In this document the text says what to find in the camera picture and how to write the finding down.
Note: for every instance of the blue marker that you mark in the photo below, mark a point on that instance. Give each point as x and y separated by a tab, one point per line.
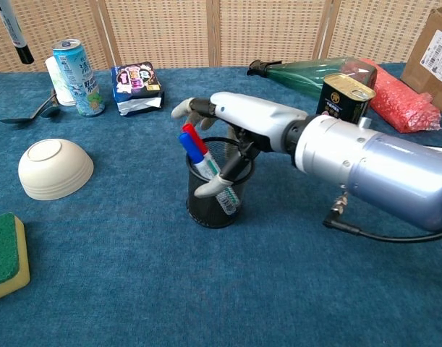
191	148

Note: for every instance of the white paper cup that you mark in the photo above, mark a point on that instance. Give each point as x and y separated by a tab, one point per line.
58	83

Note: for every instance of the dark blue snack package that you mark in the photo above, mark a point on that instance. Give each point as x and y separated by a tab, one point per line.
135	81

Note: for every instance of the black mesh pen holder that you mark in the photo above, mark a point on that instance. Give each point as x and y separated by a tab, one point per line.
206	211

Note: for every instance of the black spoon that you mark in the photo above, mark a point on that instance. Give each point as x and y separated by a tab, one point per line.
16	120

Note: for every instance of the black luncheon meat tin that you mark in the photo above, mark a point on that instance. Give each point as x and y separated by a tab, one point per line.
341	101

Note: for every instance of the light blue drink can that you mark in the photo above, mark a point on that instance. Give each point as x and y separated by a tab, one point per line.
81	83

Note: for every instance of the wicker folding screen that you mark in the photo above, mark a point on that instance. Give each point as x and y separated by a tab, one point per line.
162	32

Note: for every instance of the red bubble wrap roll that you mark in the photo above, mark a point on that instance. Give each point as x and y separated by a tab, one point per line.
401	99

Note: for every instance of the green and yellow sponge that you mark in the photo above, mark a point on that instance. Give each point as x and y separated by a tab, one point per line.
1	249

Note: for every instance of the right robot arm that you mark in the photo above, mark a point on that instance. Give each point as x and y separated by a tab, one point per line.
380	170

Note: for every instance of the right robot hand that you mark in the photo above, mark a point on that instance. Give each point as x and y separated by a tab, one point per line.
257	115

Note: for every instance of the green spray bottle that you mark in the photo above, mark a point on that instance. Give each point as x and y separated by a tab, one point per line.
300	76

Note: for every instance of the black and white marker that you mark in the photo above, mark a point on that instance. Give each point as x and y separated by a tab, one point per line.
11	25

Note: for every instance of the brown cardboard box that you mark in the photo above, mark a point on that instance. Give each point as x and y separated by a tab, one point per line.
419	54

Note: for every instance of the blue table cloth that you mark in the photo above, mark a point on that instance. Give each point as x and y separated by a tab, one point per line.
170	282

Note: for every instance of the red marker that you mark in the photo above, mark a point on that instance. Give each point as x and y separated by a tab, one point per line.
193	132

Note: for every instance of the beige upturned bowl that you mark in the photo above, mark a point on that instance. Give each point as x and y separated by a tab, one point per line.
54	173

